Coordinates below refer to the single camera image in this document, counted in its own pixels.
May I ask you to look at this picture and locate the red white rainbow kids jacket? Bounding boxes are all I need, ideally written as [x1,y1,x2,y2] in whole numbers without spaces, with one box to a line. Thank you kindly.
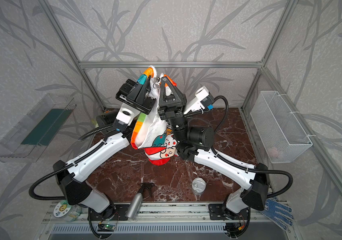
[131,66,178,166]

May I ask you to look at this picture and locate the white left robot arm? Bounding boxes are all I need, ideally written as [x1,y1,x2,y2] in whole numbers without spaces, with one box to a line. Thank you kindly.
[52,73,157,218]

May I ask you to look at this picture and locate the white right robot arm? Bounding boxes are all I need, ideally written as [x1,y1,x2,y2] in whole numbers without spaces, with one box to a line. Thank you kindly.
[158,75,269,214]

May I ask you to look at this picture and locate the silver spray bottle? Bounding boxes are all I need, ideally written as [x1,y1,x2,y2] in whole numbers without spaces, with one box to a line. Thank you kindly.
[125,182,155,219]

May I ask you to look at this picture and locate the pink object in basket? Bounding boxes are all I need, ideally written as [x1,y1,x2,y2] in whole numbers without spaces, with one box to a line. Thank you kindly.
[267,147,282,160]

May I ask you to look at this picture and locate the green white tape roll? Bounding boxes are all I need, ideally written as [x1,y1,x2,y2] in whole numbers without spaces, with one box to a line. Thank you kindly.
[53,200,82,222]

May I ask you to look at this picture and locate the green circuit board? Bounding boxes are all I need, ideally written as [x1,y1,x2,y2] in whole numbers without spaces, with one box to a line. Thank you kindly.
[98,223,117,232]

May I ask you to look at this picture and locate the blue white work glove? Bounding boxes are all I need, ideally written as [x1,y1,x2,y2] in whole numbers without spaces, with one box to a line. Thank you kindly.
[260,198,294,231]

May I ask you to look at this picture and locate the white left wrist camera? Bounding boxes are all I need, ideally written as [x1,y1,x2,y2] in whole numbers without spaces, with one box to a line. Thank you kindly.
[113,103,141,132]

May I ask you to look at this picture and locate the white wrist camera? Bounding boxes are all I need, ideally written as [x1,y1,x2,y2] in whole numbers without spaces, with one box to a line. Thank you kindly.
[113,103,141,132]
[184,86,214,115]

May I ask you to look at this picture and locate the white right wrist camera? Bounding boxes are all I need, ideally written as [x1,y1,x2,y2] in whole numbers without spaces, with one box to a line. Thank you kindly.
[184,86,214,115]

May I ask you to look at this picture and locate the aluminium cage frame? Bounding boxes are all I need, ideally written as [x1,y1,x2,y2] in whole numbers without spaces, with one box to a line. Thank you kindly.
[39,1,342,197]

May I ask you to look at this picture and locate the clear plastic wall shelf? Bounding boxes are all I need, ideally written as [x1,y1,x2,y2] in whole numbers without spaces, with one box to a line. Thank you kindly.
[0,94,77,163]

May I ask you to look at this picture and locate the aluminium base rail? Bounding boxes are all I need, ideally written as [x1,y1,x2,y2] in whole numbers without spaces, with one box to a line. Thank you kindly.
[42,202,279,235]

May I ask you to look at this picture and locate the white wire mesh basket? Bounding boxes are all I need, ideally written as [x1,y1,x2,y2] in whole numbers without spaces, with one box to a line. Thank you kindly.
[251,91,313,164]

